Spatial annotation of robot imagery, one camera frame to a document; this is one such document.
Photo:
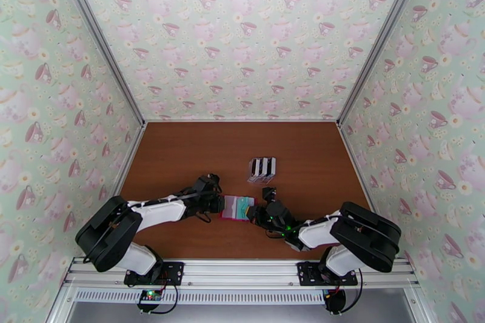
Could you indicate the aluminium frame post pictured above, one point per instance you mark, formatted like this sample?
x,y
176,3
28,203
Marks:
x,y
382,38
98,34

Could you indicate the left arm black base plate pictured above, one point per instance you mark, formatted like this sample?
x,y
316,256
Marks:
x,y
174,271

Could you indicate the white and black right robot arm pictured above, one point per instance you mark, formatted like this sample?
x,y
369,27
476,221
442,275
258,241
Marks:
x,y
316,233

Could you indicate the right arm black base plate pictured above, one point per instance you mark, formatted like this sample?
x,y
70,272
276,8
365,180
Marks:
x,y
307,272

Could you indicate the black round electronics mount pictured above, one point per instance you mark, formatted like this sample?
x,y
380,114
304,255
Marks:
x,y
335,301

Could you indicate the aluminium table back rail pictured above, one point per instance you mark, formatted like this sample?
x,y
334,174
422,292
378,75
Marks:
x,y
242,120

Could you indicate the aluminium mounting rail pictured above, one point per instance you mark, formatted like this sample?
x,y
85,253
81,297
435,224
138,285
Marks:
x,y
242,269

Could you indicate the aluminium table side rail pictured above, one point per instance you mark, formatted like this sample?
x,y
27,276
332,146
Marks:
x,y
352,155
130,157

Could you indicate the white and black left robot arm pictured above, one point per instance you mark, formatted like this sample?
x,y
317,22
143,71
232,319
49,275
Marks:
x,y
159,216

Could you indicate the aluminium frame leg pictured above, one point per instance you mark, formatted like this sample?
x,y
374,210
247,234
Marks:
x,y
420,303
60,303

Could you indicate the clear acrylic card stand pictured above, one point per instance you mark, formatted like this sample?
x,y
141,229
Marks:
x,y
261,181

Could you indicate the teal credit card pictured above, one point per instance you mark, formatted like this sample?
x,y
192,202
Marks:
x,y
242,212

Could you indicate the red leather card holder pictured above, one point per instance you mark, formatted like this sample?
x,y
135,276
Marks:
x,y
229,212

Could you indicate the circuit board with green light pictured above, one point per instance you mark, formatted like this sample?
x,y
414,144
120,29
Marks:
x,y
149,294

